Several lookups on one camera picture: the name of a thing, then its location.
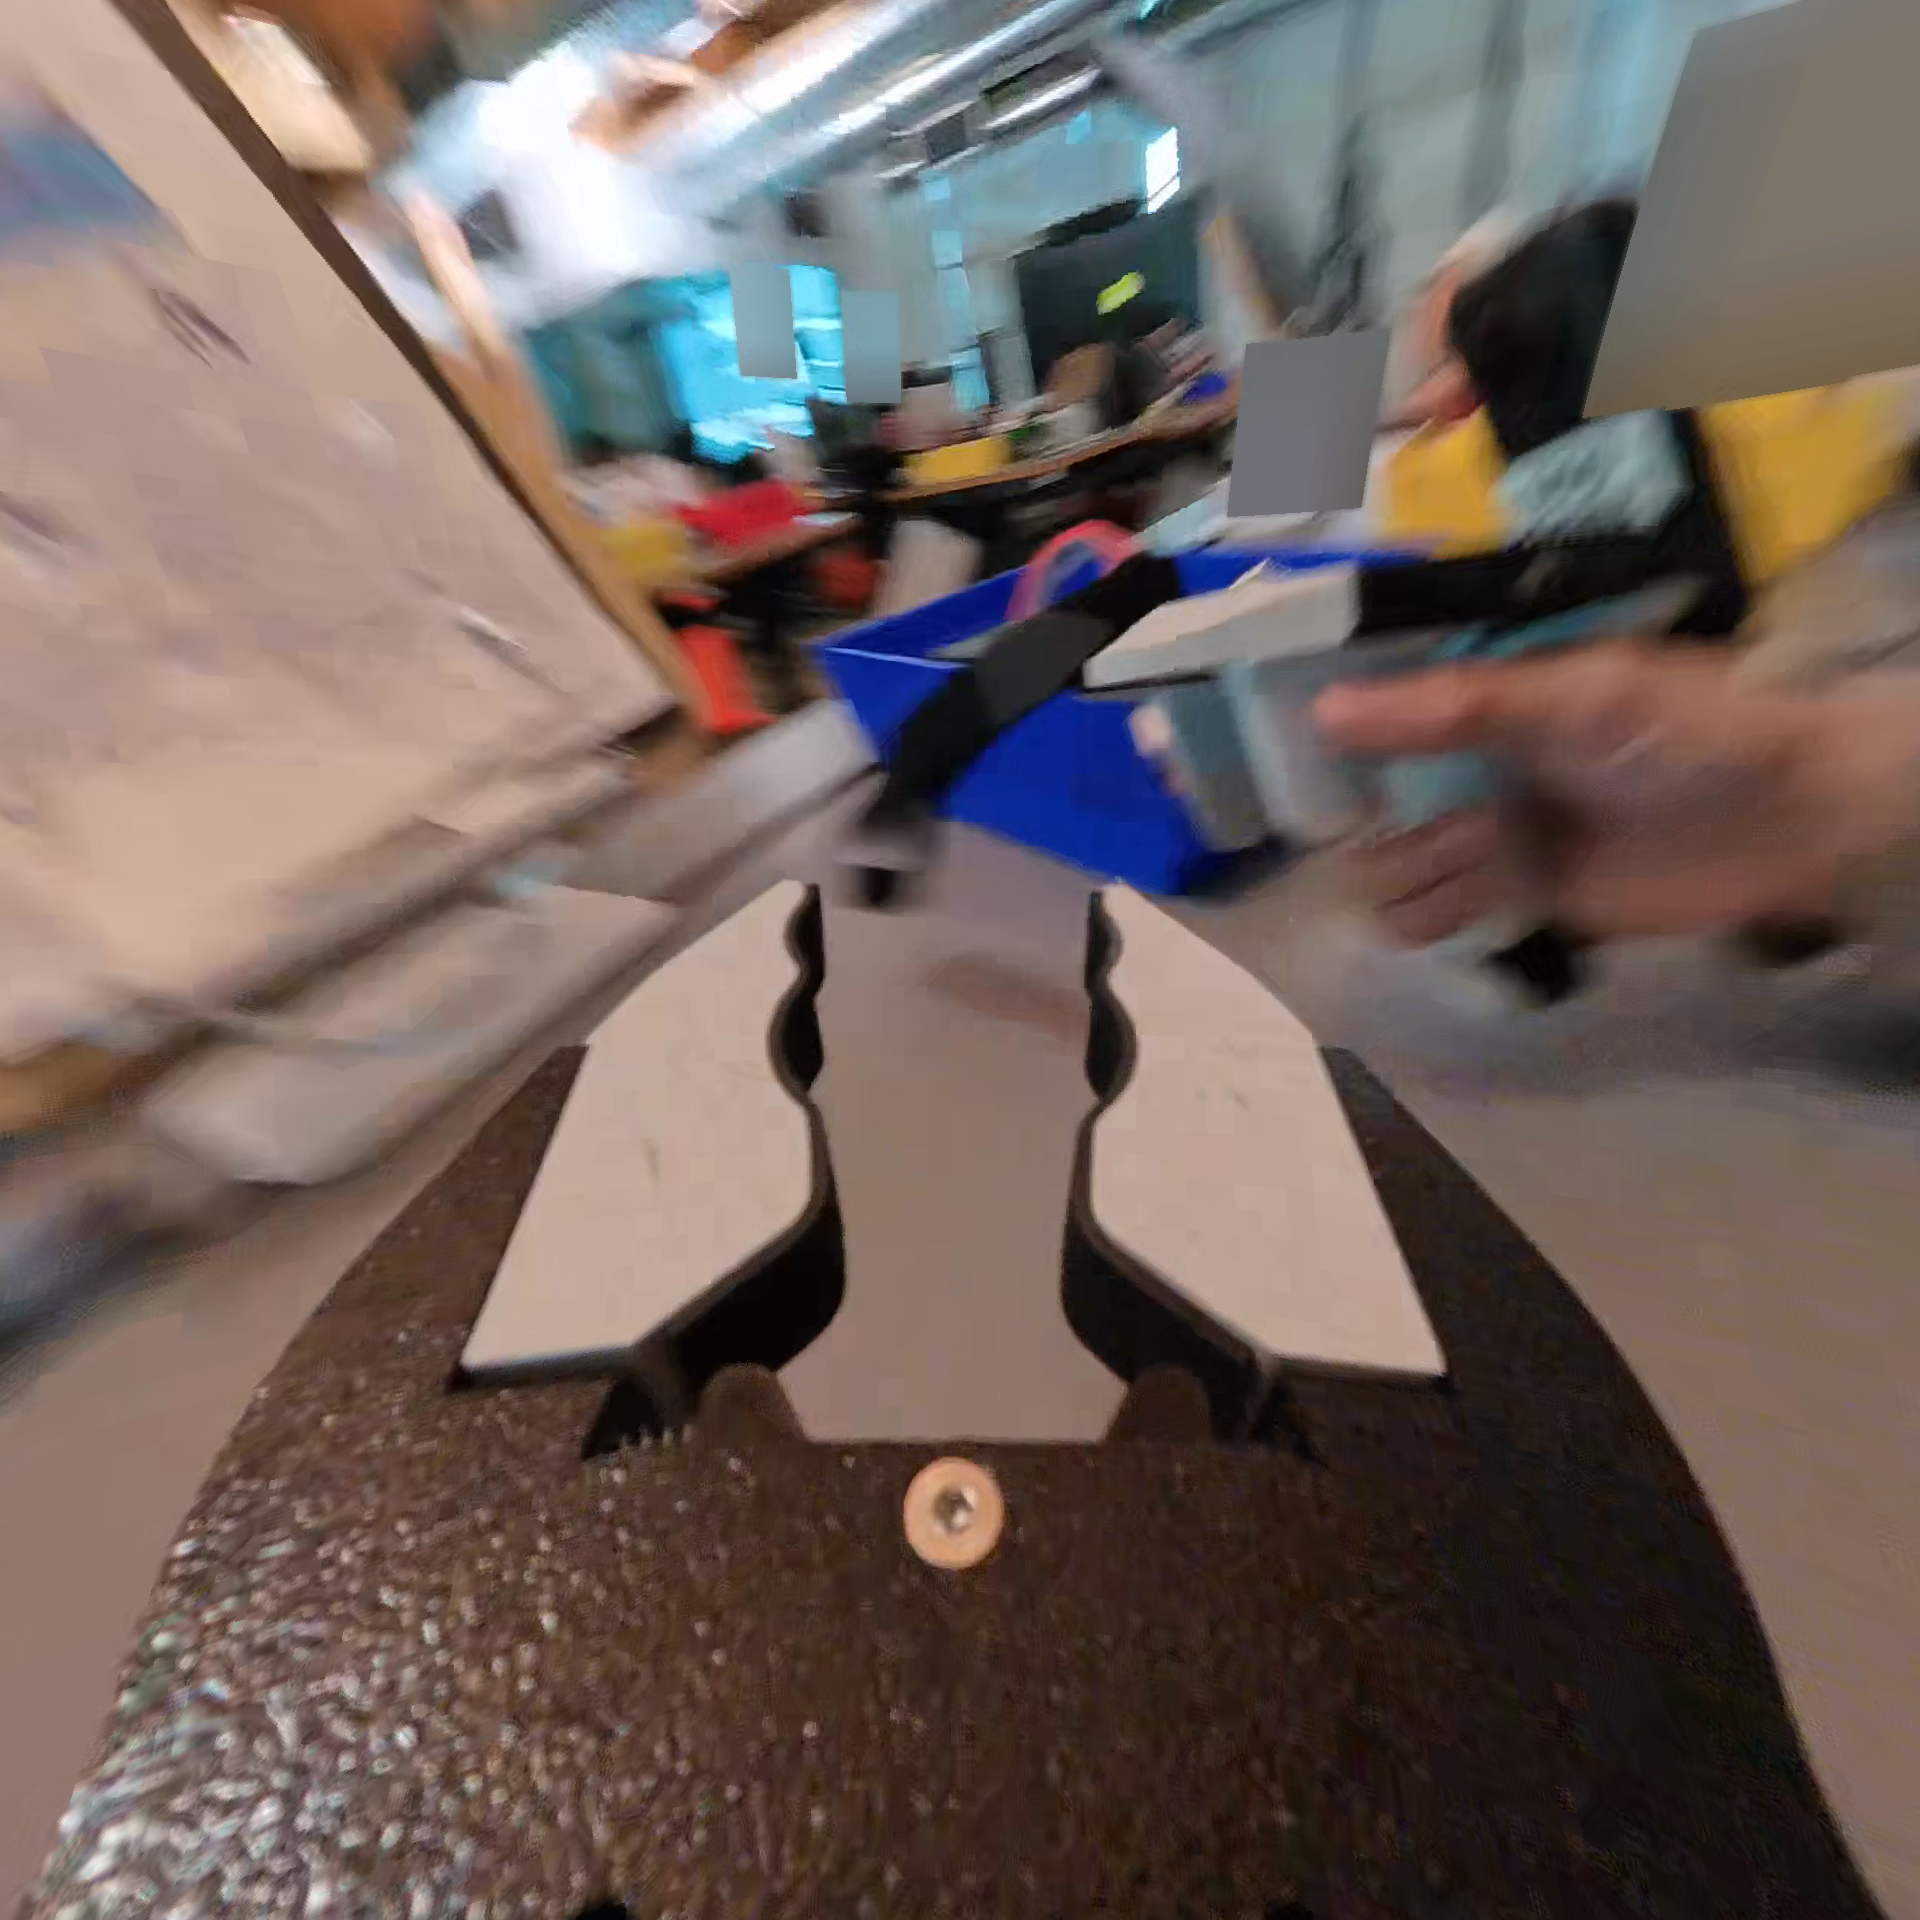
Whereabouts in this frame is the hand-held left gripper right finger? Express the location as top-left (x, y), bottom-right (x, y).
top-left (1065, 892), bottom-right (1449, 1386)

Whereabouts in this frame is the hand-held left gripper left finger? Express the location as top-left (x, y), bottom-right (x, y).
top-left (457, 887), bottom-right (848, 1383)

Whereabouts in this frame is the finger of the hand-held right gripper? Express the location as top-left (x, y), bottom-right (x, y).
top-left (1073, 563), bottom-right (1368, 697)

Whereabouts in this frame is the blue plastic bin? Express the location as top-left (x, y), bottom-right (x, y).
top-left (813, 537), bottom-right (1431, 899)

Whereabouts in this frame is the dark brown strip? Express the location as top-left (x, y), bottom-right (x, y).
top-left (848, 554), bottom-right (1191, 911)

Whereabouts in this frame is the grey desk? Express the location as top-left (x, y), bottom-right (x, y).
top-left (0, 706), bottom-right (1920, 1920)

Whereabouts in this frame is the person's right hand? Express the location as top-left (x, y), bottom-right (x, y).
top-left (1311, 642), bottom-right (1920, 951)

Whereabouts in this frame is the red tape roll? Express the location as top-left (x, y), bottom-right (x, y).
top-left (1003, 517), bottom-right (1151, 636)

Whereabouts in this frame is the dark computer monitor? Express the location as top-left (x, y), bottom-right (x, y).
top-left (1013, 202), bottom-right (1209, 379)

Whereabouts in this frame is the red storage bin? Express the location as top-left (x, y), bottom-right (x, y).
top-left (675, 471), bottom-right (818, 549)

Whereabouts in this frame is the wooden document stand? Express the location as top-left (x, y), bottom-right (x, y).
top-left (0, 0), bottom-right (713, 1177)

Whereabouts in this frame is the printed instruction sheet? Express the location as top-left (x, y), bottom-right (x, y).
top-left (0, 62), bottom-right (667, 1058)

